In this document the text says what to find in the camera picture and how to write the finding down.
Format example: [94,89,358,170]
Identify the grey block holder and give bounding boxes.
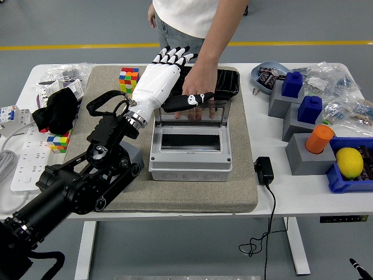
[268,80,305,119]
[281,101,324,143]

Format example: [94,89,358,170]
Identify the person's left hand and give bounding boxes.
[174,59,218,122]

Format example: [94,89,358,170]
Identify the white table leg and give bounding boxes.
[74,220,97,280]
[284,217,311,275]

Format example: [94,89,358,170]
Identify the clear bag of blue parts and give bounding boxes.
[322,97,355,127]
[291,61,361,99]

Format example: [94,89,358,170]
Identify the dark packets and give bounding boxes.
[357,145,373,181]

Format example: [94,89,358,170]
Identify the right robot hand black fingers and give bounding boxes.
[349,258,370,280]

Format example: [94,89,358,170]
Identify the white power strip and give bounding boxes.
[10,127,54,193]

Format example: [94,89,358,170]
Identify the blue block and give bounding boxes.
[297,95,323,124]
[280,71,305,99]

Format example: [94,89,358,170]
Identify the black power adapter with cord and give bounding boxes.
[238,156,290,280]

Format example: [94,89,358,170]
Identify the black table control panel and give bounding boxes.
[319,215,368,224]

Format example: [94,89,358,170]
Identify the grey-brown mat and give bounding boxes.
[53,65,259,213]

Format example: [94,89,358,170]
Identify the black cloth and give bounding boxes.
[31,87,79,135]

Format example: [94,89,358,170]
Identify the grey block with round hole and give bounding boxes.
[122,139,145,193]
[284,133,337,176]

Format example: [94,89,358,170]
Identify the grey power strip cable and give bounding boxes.
[0,149,30,214]

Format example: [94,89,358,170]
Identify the person's right hand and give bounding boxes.
[147,3,157,29]

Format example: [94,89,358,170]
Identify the white packaging box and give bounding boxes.
[39,78,85,106]

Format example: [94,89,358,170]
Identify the blue plastic bin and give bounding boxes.
[325,136,373,194]

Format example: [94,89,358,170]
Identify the colourful puzzle cube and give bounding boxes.
[118,67,141,94]
[46,129,73,154]

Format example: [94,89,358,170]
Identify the white circuit breaker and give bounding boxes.
[0,104,33,138]

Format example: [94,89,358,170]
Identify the grey junction box clear lid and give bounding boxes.
[148,99,234,182]

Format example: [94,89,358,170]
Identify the orange cylinder battery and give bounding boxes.
[305,124,335,155]

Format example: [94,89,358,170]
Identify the light blue bowl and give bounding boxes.
[251,61,292,95]

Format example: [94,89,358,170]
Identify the clear plastic bag of screws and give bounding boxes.
[37,62,94,88]

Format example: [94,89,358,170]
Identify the yellow lemon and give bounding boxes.
[335,147,364,180]

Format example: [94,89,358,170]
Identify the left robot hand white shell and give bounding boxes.
[127,45,215,123]

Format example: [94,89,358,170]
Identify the black plastic tray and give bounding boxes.
[170,65,241,102]

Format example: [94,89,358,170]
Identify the clear bag of brown parts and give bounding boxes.
[348,99,373,131]

